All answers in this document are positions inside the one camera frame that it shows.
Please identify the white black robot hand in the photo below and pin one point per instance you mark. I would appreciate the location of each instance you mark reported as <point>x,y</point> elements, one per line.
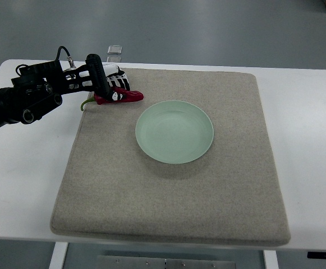
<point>118,82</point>

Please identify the red pepper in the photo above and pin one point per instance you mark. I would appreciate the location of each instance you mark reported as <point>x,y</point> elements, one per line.
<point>130,96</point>

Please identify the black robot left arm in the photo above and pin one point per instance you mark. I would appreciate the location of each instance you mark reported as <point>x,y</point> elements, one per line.
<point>39,88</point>

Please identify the light green plate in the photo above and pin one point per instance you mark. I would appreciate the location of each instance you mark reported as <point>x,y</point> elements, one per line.
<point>174,132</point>

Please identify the beige felt mat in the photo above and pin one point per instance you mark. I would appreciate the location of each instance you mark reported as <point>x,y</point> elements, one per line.
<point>112,190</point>

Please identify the white table leg left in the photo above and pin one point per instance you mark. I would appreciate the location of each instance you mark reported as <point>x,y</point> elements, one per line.
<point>58,256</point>

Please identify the white table leg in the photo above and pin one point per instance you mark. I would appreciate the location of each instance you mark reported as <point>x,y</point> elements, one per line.
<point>270,259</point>
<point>58,256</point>

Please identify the white table leg right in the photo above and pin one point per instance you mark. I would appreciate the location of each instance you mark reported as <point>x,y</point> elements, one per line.
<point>270,259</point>

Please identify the black table control panel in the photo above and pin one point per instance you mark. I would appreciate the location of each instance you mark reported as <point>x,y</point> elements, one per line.
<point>316,255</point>

